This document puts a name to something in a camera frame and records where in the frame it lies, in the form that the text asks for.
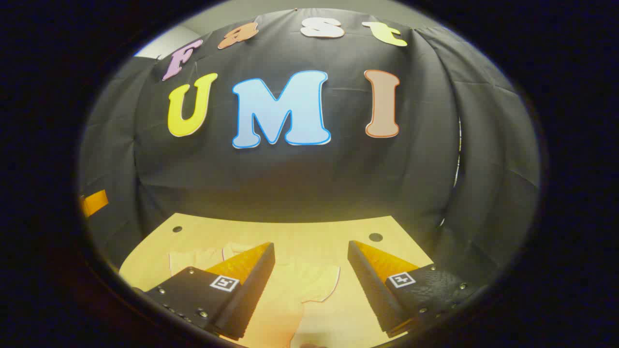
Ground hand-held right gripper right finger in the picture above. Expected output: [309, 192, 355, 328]
[347, 240, 484, 339]

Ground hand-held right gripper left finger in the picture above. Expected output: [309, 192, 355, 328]
[133, 242, 276, 341]

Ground orange T-shirt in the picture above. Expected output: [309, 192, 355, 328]
[168, 242, 340, 348]

